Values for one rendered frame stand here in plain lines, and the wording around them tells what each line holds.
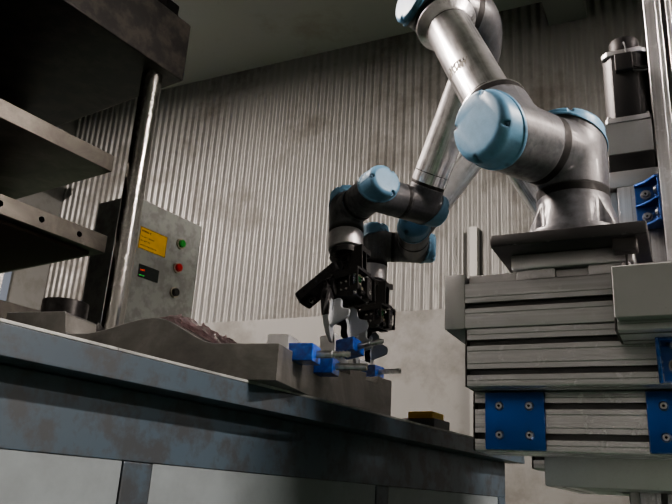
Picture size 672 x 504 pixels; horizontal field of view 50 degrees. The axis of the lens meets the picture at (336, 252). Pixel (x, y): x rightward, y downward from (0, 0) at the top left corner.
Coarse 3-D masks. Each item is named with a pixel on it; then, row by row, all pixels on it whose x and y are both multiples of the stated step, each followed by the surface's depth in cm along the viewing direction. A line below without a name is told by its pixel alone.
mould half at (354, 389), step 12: (360, 372) 146; (336, 384) 139; (348, 384) 142; (360, 384) 146; (372, 384) 150; (384, 384) 154; (336, 396) 138; (348, 396) 141; (360, 396) 145; (372, 396) 149; (384, 396) 153; (372, 408) 148; (384, 408) 152
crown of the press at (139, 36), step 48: (0, 0) 186; (48, 0) 185; (96, 0) 194; (144, 0) 209; (0, 48) 207; (48, 48) 206; (96, 48) 204; (144, 48) 207; (0, 96) 233; (48, 96) 231; (96, 96) 230
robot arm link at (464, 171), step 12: (456, 168) 170; (468, 168) 170; (480, 168) 173; (456, 180) 169; (468, 180) 171; (444, 192) 168; (456, 192) 169; (408, 228) 164; (420, 228) 164; (432, 228) 168; (408, 240) 167; (420, 240) 166
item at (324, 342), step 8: (336, 336) 143; (352, 336) 140; (320, 344) 143; (328, 344) 142; (336, 344) 142; (344, 344) 141; (352, 344) 140; (360, 344) 140; (368, 344) 139; (376, 344) 139; (352, 352) 140; (360, 352) 141; (344, 360) 143
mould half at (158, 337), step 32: (32, 320) 121; (64, 320) 119; (160, 320) 114; (160, 352) 112; (192, 352) 111; (224, 352) 109; (256, 352) 108; (288, 352) 111; (288, 384) 110; (320, 384) 125
